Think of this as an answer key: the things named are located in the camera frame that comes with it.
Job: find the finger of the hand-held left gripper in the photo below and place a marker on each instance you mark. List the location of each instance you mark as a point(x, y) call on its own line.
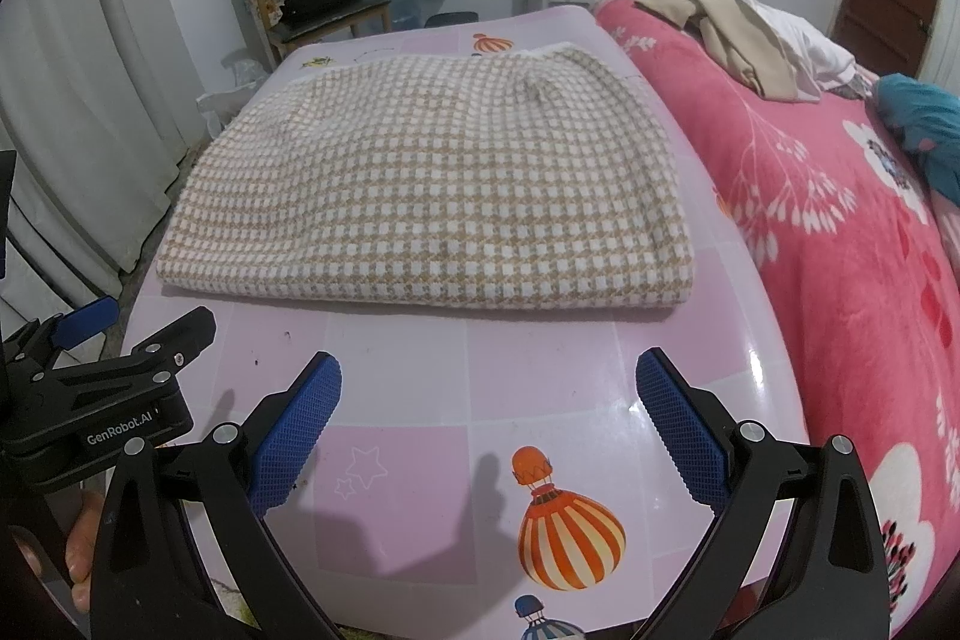
point(184, 336)
point(86, 321)

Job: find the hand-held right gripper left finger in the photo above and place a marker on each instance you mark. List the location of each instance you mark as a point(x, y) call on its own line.
point(296, 430)

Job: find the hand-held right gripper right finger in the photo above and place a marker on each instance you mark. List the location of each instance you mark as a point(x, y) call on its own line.
point(682, 434)

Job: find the beige white checked coat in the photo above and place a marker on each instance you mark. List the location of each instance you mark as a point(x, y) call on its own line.
point(420, 190)

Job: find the person's left hand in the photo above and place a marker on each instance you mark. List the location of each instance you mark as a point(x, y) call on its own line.
point(82, 550)

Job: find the pink balloon-print table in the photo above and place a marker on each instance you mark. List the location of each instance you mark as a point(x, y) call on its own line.
point(450, 385)

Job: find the white curtain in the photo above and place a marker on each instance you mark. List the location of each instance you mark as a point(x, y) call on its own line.
point(75, 123)

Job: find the pink floral blanket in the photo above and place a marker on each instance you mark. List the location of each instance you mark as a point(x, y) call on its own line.
point(825, 280)

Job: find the pink striped pillow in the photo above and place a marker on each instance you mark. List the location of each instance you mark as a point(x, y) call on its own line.
point(946, 220)

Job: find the clear empty water jug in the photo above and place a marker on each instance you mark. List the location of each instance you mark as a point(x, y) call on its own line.
point(405, 6)

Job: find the teal patterned pillow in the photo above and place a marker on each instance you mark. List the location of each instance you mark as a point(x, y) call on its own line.
point(922, 115)

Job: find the white garment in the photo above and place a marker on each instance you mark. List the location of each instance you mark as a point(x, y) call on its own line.
point(802, 48)

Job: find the beige garment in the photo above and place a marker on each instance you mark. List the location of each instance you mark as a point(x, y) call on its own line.
point(720, 25)

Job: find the black stool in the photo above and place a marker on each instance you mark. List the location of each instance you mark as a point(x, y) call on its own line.
point(450, 19)

